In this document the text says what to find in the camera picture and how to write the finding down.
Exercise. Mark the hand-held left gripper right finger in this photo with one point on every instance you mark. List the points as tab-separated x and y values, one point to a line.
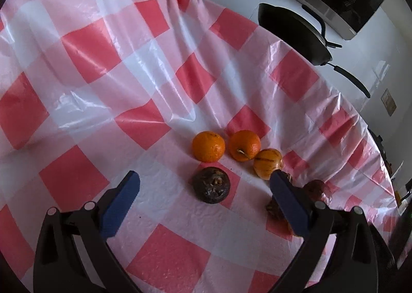
288	199

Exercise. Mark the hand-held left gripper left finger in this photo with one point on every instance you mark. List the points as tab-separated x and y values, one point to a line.
124	195

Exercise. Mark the small red pomegranate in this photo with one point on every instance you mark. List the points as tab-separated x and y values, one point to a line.
317	188

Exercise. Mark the yellow-brown striped fruit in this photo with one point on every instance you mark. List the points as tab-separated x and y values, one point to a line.
267	162

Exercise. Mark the orange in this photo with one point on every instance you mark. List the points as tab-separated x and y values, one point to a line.
208	146
244	145

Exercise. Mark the red checked plastic tablecloth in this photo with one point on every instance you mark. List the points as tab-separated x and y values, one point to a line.
128	87

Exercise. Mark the black wok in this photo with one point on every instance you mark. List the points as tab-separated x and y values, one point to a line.
293	32

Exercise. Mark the wall socket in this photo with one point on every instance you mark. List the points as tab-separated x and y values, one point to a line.
388	102

